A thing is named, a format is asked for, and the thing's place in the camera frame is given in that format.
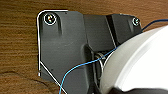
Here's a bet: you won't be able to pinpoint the thin blue cable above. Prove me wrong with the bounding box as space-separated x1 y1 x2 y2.
58 19 168 94

